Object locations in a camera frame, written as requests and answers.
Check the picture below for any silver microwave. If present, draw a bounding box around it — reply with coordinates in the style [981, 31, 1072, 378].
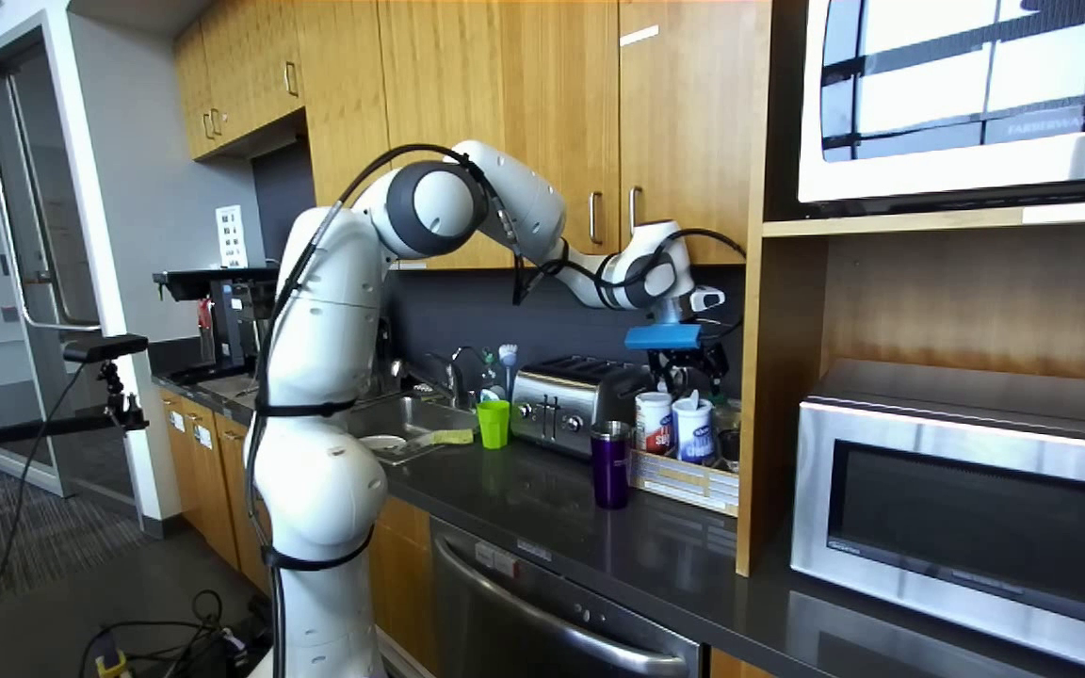
[790, 359, 1085, 678]

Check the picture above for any white microwave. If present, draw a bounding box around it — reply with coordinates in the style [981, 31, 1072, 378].
[796, 0, 1085, 205]

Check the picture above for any wooden shelf unit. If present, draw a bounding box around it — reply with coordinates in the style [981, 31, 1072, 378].
[735, 0, 1085, 578]

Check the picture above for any wooden cabinet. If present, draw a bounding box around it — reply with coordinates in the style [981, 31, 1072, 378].
[157, 386, 438, 675]
[172, 0, 775, 271]

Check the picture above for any wooden lower cabinet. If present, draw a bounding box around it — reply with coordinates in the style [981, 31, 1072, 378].
[157, 386, 438, 675]

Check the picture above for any black coffee machine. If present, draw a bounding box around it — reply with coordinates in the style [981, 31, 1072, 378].
[153, 267, 282, 385]

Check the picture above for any cardboard box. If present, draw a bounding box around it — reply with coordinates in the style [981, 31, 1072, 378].
[629, 403, 742, 518]

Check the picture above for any tangle of black cables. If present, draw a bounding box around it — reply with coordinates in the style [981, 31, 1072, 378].
[79, 589, 272, 678]

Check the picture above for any green plastic cup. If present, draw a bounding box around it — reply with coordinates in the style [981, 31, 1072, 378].
[475, 399, 512, 451]

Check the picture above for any white container with red label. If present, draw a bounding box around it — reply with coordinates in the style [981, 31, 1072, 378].
[635, 391, 675, 458]

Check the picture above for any purple tumbler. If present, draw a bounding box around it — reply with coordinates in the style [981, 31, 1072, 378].
[590, 420, 634, 511]

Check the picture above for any tap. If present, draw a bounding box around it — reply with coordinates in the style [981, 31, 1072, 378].
[424, 346, 498, 410]

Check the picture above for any wooden upper cabinet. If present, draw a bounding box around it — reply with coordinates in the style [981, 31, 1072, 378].
[172, 0, 775, 271]

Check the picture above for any dishwasher handle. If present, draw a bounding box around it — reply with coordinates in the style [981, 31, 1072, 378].
[433, 535, 690, 677]

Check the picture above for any white wall plate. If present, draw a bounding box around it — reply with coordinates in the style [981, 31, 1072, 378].
[215, 204, 250, 270]

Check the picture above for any camera on mount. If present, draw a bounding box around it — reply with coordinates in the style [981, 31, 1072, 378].
[0, 333, 151, 473]

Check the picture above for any white container with blue label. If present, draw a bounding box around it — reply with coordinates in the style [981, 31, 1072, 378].
[672, 392, 718, 466]

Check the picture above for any silver toaster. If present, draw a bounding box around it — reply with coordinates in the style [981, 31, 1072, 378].
[510, 355, 654, 460]

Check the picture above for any microwave door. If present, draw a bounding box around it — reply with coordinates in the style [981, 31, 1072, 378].
[790, 399, 1085, 677]

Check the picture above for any dishwasher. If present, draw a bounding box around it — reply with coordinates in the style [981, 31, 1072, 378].
[429, 515, 705, 678]

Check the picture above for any sink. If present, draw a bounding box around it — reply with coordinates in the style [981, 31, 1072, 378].
[343, 393, 479, 468]

